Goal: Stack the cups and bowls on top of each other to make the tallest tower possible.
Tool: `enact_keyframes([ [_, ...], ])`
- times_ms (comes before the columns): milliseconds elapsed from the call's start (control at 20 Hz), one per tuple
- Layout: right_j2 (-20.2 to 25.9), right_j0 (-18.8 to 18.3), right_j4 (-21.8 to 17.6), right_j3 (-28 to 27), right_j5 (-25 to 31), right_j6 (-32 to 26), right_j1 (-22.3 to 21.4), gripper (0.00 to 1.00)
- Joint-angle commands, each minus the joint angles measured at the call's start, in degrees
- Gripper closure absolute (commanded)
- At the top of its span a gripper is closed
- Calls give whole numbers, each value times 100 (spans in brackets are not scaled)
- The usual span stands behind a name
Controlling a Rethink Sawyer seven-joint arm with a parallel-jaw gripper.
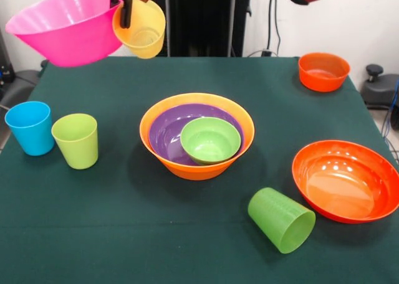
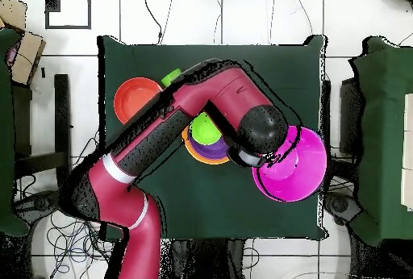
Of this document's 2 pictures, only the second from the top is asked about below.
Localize black chair frame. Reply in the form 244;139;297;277
11;73;73;189

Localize large pink bowl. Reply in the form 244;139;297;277
251;124;327;203

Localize wide red-orange bowl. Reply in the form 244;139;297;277
113;77;164;126

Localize black stand base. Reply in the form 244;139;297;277
324;191;362;227
12;188;64;223

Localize purple bowl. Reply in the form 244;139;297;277
187;136;230;160

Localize green cup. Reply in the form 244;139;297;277
161;68;182;87

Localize cardboard box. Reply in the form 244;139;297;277
0;0;27;32
9;31;47;85

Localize white box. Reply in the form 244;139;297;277
400;93;413;212

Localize green cloth covered table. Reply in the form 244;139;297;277
348;35;413;248
0;27;31;239

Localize small green bowl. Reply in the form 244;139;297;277
188;111;223;147

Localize dark green tablecloth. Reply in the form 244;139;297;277
97;35;327;241

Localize black cable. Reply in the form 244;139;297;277
140;0;163;45

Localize large orange bowl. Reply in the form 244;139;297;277
181;125;231;166

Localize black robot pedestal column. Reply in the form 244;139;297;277
167;238;246;279

